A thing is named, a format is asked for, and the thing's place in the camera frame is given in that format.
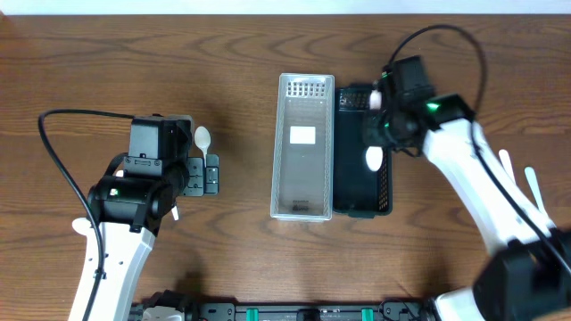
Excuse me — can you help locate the dark green plastic basket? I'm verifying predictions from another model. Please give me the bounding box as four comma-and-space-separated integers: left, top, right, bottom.
333, 84, 393, 218

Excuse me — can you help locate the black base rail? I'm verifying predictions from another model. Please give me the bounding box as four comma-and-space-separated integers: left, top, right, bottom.
128, 291, 439, 321

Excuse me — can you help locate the white plastic spoon top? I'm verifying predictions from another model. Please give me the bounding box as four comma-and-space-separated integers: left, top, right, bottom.
194, 126, 211, 167

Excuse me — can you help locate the white plastic spoon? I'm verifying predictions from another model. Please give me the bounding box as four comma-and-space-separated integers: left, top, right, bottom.
171, 206, 179, 221
72, 218, 93, 236
365, 90, 384, 172
194, 126, 211, 167

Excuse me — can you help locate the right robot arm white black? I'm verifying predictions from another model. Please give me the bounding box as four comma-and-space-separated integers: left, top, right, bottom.
363, 56, 570, 320

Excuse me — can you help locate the translucent white plastic basket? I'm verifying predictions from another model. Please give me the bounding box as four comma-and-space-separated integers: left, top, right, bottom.
270, 73, 335, 222

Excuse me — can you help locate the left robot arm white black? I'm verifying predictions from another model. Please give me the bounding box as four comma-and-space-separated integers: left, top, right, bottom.
70, 115, 219, 320

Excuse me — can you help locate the white plastic fork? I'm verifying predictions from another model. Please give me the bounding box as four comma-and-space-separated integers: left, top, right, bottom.
498, 149, 516, 183
525, 167, 546, 214

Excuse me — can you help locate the white label sticker in basket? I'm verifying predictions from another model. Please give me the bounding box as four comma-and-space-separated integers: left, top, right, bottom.
289, 126, 316, 144

